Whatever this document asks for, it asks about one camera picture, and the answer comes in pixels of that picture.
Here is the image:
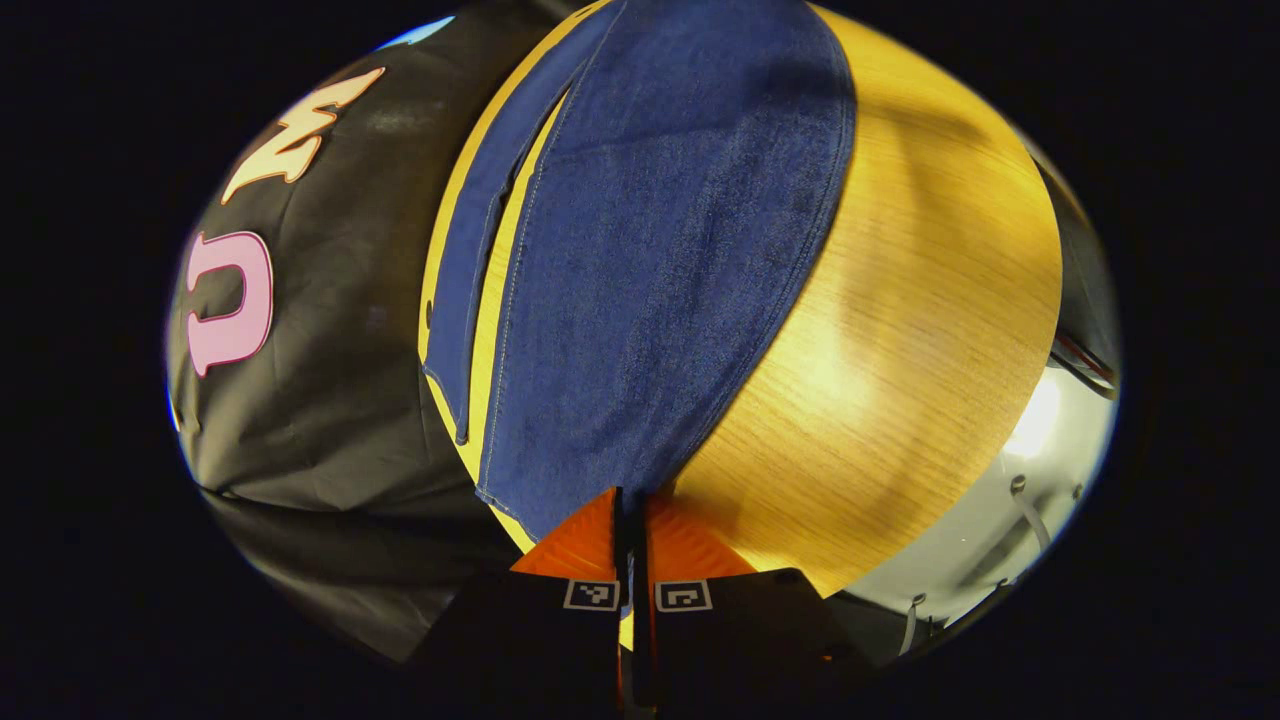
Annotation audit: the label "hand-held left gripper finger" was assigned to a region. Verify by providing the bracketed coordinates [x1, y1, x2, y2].
[632, 492, 883, 720]
[405, 487, 627, 720]

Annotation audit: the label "blue denim jeans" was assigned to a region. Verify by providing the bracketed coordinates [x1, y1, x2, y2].
[422, 0, 858, 543]

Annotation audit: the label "black backdrop cloth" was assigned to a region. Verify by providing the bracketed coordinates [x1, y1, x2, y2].
[165, 0, 601, 666]

